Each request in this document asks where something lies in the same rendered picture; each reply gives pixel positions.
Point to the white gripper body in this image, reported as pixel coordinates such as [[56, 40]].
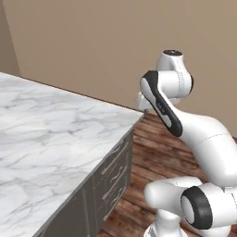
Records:
[[143, 102]]

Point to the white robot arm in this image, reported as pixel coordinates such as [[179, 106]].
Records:
[[209, 145]]

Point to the grey drawer front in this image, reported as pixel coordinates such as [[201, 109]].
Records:
[[120, 202], [121, 182], [119, 160]]

